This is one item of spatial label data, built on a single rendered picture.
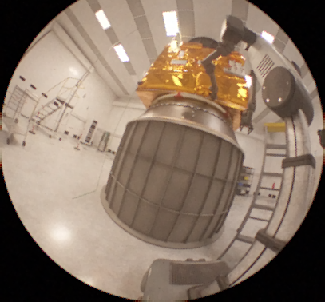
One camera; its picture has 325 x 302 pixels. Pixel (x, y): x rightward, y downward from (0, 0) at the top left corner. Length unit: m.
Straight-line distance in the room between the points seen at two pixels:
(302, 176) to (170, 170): 0.84
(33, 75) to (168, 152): 7.58
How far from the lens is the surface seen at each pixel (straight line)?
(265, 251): 0.36
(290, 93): 0.35
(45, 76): 7.62
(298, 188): 0.33
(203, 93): 1.60
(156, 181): 0.91
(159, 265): 0.64
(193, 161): 0.90
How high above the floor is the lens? 0.77
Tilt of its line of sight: 12 degrees up
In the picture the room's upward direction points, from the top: 18 degrees clockwise
